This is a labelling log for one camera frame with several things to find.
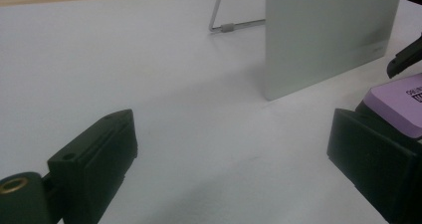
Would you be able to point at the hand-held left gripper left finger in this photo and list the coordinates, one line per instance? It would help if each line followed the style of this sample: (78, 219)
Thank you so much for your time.
(96, 157)

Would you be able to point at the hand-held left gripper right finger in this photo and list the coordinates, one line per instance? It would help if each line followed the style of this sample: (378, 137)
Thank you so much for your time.
(375, 164)

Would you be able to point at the purple eraser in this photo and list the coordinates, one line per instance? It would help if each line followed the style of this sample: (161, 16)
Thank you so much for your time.
(398, 108)

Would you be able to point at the white table cover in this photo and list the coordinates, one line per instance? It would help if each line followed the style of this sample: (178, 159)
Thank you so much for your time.
(166, 68)

